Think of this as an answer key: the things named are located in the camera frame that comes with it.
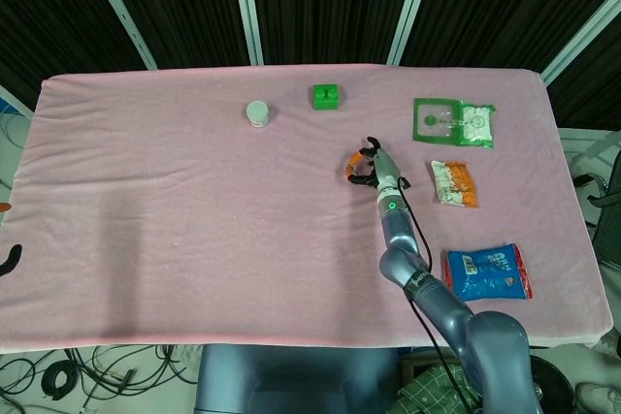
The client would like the pink table cloth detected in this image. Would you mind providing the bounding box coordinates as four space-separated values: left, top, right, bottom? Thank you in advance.
0 64 613 355

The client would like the white sneaker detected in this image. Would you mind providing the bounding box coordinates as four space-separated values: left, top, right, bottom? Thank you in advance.
575 381 621 413

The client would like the orange white snack packet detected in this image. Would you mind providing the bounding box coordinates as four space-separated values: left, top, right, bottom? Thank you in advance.
430 159 481 209

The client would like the black waste bin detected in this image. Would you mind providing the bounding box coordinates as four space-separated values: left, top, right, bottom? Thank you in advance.
527 354 569 414

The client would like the black coiled cable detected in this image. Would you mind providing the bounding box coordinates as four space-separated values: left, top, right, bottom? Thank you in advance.
41 360 80 401

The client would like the green white snack packet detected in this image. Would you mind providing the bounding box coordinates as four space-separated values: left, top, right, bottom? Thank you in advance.
411 97 497 149

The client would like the black floor cable tangle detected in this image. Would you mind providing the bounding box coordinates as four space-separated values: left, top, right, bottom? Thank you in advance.
0 344 200 408

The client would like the blue grey robot torso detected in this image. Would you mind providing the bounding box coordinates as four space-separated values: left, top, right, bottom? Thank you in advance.
195 343 402 414

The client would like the blue red snack packet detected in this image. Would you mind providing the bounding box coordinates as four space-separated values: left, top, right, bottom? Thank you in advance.
441 241 534 303

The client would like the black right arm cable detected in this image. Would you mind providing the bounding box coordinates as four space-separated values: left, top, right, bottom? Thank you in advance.
396 175 474 414

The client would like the green toy brick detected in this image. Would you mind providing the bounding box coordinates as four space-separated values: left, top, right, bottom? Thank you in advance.
309 83 343 111

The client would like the green checkered cloth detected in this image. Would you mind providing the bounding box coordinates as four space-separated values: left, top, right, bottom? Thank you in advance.
397 364 479 414

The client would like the black mesh office chair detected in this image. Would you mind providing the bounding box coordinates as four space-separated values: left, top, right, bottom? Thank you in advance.
574 151 621 289

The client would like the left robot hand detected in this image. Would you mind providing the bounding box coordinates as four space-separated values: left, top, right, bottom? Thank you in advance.
0 202 23 278

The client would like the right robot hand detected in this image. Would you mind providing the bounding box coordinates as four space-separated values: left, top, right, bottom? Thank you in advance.
340 136 404 193

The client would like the white partition post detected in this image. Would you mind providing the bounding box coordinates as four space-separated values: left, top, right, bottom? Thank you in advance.
79 0 159 71
385 0 441 66
227 0 266 67
539 0 621 86
0 82 35 117

